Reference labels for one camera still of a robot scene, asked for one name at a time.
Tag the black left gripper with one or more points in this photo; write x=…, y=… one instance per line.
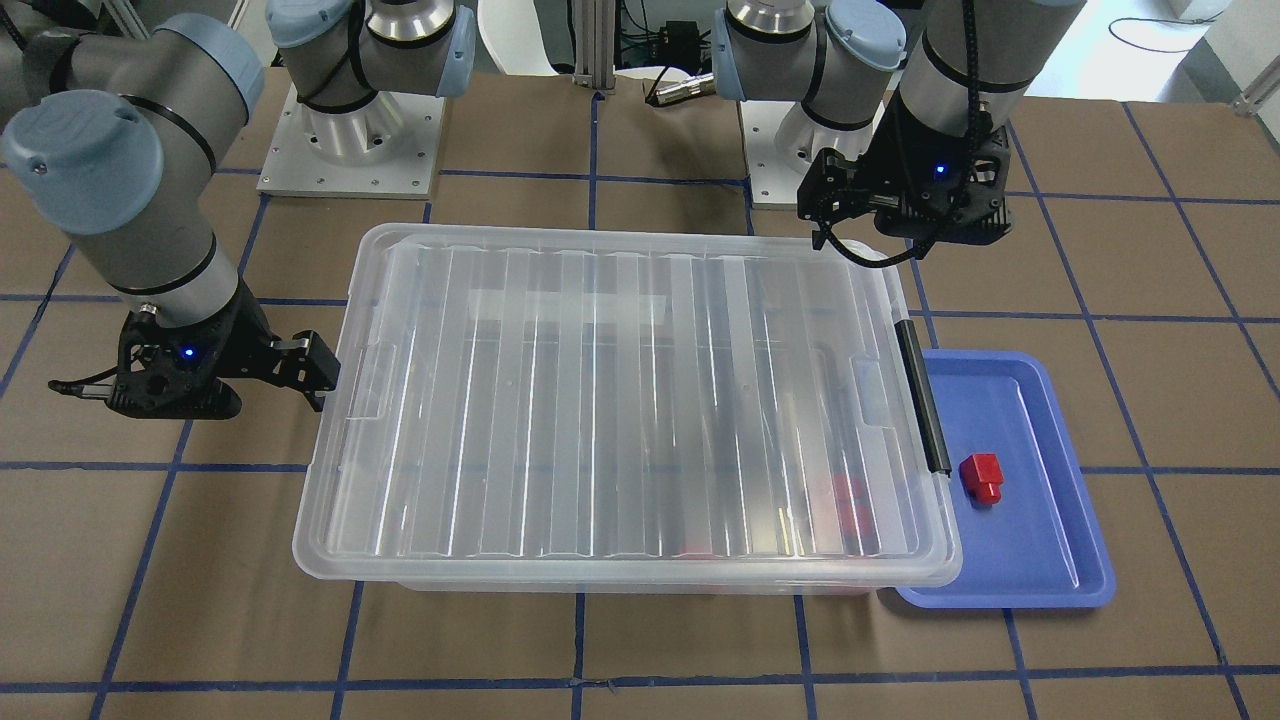
x=898, y=160

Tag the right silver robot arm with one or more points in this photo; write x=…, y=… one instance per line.
x=119, y=137

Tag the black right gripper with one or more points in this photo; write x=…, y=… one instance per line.
x=243, y=335

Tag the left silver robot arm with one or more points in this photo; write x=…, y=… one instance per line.
x=841, y=59

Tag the black box latch handle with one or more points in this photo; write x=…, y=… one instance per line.
x=928, y=418

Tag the clear plastic box lid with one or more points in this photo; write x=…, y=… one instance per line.
x=587, y=406

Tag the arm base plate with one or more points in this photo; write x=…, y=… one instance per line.
x=780, y=142
x=387, y=150

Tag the clear plastic storage box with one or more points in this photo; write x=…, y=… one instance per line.
x=718, y=589

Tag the blue plastic tray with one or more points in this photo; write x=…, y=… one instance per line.
x=1041, y=545

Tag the red block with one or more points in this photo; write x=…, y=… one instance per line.
x=982, y=476
x=854, y=512

